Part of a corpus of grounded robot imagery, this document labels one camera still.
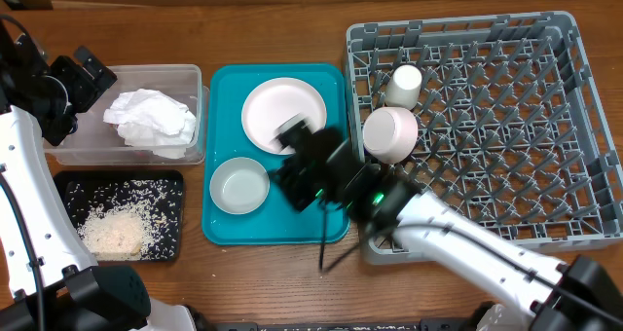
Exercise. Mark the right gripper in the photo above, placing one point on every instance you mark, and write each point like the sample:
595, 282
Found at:
288, 177

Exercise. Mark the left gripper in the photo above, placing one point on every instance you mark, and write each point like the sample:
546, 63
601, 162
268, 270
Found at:
88, 90

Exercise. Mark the pink bowl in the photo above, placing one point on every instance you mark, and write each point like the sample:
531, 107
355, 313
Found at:
390, 134

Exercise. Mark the white napkin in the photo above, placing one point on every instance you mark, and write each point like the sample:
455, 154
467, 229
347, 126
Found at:
150, 118

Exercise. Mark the grey bowl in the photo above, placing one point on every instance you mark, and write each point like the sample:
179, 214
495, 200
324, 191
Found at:
239, 186

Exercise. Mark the red sauce packet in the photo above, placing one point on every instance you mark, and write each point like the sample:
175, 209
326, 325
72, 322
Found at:
139, 153

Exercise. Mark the cream cup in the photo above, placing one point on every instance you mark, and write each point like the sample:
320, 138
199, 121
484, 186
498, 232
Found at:
404, 87

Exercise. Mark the rice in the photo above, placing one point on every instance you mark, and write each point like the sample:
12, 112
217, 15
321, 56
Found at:
117, 229

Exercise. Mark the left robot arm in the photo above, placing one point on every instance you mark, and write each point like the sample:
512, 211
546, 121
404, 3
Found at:
55, 282

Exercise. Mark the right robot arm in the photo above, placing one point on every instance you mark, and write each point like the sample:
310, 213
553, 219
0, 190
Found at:
532, 291

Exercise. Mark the grey dishwasher rack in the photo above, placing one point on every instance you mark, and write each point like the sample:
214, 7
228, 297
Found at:
512, 132

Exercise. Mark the clear plastic bin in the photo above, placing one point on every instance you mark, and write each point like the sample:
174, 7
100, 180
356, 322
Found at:
96, 143

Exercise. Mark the teal serving tray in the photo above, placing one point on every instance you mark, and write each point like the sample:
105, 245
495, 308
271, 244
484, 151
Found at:
275, 221

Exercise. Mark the pink plate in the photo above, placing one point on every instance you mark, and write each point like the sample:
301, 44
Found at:
273, 103

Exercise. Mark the black plastic tray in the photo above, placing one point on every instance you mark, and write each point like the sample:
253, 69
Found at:
63, 180

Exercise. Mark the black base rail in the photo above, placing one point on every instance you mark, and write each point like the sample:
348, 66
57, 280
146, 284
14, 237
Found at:
427, 324

